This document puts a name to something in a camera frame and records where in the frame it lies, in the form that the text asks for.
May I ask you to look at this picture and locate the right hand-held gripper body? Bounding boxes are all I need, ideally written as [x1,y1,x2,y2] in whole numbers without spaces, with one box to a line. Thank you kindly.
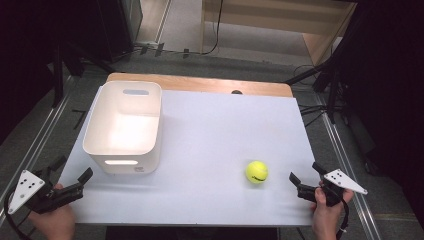
[296,168,369,208]

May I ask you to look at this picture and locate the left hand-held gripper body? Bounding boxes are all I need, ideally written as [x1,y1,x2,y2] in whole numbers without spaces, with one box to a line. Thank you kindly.
[7,166,85,215]

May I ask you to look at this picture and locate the yellow tennis ball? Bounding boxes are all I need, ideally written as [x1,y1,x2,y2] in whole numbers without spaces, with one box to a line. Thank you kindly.
[245,160,270,185]

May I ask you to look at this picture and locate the white plastic bin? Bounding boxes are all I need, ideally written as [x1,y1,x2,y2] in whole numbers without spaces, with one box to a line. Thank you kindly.
[82,80,164,176]

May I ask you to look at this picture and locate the person's left hand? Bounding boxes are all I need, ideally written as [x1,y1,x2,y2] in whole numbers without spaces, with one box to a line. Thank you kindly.
[28,183,76,240]

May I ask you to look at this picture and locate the person's right hand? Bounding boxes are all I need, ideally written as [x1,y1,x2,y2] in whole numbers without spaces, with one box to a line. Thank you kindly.
[310,181,355,240]

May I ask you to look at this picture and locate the black metal stand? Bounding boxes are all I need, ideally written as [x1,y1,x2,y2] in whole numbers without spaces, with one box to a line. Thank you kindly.
[49,41,118,109]

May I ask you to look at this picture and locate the white table board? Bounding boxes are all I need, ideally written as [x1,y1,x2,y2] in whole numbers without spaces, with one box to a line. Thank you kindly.
[58,85,322,228]

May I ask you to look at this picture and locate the black tripod stand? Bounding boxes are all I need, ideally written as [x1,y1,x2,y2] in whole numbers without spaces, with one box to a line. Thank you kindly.
[284,13,363,125]

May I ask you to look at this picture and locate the light wooden desk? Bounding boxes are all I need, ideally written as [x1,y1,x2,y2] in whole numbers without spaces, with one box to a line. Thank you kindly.
[200,0,358,67]

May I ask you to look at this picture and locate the wooden table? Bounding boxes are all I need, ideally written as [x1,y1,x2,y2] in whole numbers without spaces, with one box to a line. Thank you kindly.
[106,72,294,99]

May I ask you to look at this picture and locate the dark cabinet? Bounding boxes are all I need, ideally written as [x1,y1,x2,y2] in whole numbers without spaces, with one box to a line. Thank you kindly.
[95,0,144,63]

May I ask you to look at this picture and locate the metal floor rail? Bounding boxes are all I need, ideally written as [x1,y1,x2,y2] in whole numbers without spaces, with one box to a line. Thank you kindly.
[314,92,383,240]
[0,75,75,228]

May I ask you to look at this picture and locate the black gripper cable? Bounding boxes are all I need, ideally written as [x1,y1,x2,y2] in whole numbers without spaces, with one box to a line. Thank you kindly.
[335,199,350,240]
[3,189,33,240]

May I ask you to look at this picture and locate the black floor cables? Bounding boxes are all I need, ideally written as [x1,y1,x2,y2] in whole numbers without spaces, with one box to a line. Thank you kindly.
[292,64,335,128]

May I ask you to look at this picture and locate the black hanging cable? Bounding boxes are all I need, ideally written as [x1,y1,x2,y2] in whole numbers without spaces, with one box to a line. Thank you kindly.
[199,0,225,56]

